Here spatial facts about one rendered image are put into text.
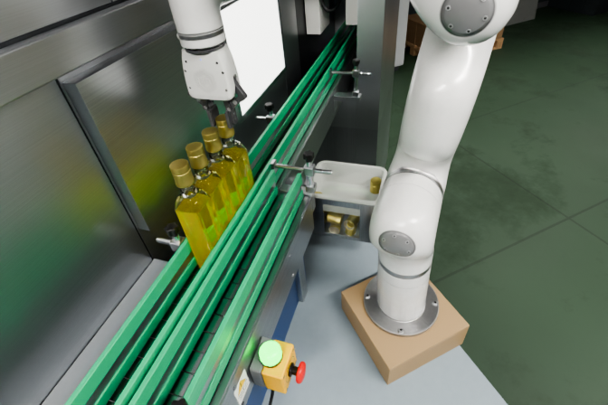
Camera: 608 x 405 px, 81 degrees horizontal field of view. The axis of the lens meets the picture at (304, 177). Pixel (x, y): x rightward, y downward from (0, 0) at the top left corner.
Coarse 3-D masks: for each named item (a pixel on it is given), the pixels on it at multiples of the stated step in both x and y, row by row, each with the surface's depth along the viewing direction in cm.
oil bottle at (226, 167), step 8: (208, 160) 78; (224, 160) 77; (232, 160) 79; (216, 168) 76; (224, 168) 76; (232, 168) 79; (224, 176) 77; (232, 176) 79; (224, 184) 78; (232, 184) 80; (240, 184) 84; (232, 192) 80; (240, 192) 84; (232, 200) 81; (240, 200) 85; (232, 208) 82
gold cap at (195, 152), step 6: (192, 144) 70; (198, 144) 70; (186, 150) 68; (192, 150) 68; (198, 150) 68; (192, 156) 69; (198, 156) 69; (204, 156) 70; (192, 162) 70; (198, 162) 70; (204, 162) 71; (198, 168) 70
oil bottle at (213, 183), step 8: (208, 176) 73; (216, 176) 74; (200, 184) 72; (208, 184) 72; (216, 184) 74; (208, 192) 72; (216, 192) 74; (224, 192) 77; (216, 200) 75; (224, 200) 78; (216, 208) 75; (224, 208) 78; (224, 216) 79; (232, 216) 82; (224, 224) 79
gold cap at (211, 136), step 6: (204, 132) 73; (210, 132) 73; (216, 132) 73; (204, 138) 73; (210, 138) 73; (216, 138) 73; (204, 144) 74; (210, 144) 73; (216, 144) 74; (222, 144) 76; (210, 150) 74; (216, 150) 75
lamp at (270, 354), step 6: (270, 342) 69; (276, 342) 70; (264, 348) 68; (270, 348) 68; (276, 348) 68; (264, 354) 67; (270, 354) 67; (276, 354) 67; (282, 354) 70; (264, 360) 67; (270, 360) 67; (276, 360) 67; (264, 366) 68; (270, 366) 68
